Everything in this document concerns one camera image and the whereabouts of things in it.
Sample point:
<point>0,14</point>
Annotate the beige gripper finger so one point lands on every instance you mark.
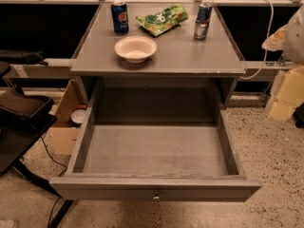
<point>275,41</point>

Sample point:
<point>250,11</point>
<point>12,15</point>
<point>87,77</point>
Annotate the blue pepsi can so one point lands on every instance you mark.
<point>119,17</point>

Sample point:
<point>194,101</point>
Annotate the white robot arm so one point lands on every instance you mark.
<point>289,39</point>

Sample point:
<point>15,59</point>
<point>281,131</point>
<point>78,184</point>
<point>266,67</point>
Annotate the silver blue energy drink can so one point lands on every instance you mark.
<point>203,20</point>

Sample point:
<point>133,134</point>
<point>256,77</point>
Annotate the open grey top drawer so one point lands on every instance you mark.
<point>138,140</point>

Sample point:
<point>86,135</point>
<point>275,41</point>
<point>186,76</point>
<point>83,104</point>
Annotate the grey cabinet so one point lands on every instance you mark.
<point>178,52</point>

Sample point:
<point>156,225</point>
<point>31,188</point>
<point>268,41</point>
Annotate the green chip bag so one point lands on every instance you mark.
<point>164,20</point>

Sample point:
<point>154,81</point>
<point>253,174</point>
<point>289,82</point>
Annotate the white paper bowl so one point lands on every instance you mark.
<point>135,49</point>

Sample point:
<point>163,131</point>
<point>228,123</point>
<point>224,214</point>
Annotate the small white bowl in box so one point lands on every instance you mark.
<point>78,116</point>

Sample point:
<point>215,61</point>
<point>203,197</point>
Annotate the cardboard box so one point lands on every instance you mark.
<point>64,132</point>

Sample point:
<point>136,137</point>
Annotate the black tray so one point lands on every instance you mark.
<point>15,103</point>

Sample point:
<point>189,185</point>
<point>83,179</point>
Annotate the black side table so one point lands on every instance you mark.
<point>16,140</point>

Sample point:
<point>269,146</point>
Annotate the metal frame rail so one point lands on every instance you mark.
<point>59,69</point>

